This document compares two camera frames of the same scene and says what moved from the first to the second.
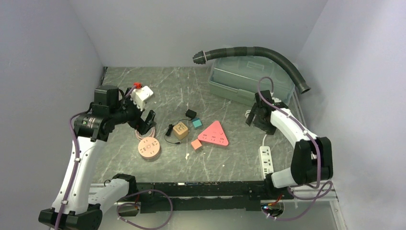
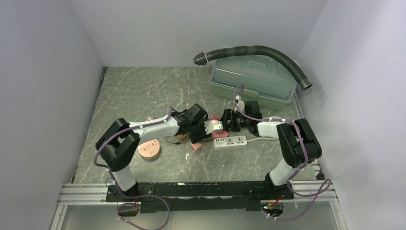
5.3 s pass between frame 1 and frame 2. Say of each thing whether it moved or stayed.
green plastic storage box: stayed
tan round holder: stayed
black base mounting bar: stayed
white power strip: moved
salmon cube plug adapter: stayed
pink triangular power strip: moved
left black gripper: moved
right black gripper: moved
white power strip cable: moved
